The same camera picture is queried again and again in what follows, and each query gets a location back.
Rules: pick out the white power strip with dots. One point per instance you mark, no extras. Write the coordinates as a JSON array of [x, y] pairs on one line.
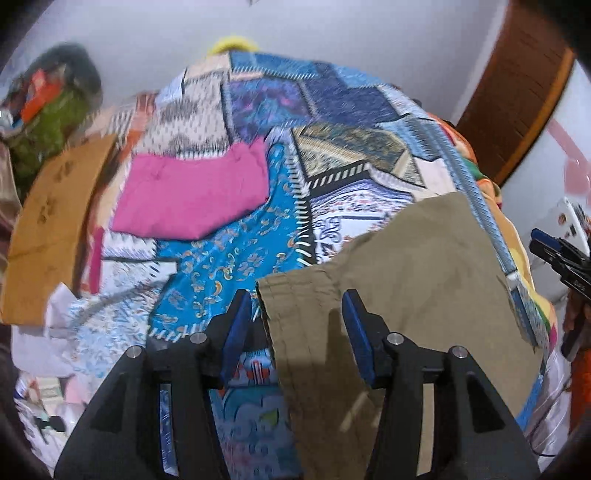
[[561, 230]]

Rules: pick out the person's right hand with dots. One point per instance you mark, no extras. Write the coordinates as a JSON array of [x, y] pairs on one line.
[[575, 309]]

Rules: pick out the blue patchwork printed blanket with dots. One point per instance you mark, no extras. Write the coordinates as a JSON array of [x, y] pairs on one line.
[[258, 184]]

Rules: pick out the khaki pants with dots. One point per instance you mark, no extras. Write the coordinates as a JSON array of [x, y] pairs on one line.
[[415, 295]]

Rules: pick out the yellow pillow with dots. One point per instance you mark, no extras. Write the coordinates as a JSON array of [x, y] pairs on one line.
[[233, 44]]

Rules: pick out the green bag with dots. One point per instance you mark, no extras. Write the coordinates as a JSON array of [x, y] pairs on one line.
[[51, 106]]

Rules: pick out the brown cardboard box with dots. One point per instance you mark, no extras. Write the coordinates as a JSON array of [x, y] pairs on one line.
[[48, 226]]

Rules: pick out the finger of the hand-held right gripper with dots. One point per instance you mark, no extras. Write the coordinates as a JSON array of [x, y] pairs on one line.
[[554, 254]]

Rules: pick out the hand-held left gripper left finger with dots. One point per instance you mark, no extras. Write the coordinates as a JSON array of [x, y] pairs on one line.
[[236, 331]]

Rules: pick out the wooden door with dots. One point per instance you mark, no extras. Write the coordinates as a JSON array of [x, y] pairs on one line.
[[512, 92]]

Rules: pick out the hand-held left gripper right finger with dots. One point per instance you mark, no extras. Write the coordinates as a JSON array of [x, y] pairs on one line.
[[356, 328]]

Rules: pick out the pink folded cloth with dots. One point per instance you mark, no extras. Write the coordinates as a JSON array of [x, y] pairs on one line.
[[194, 194]]

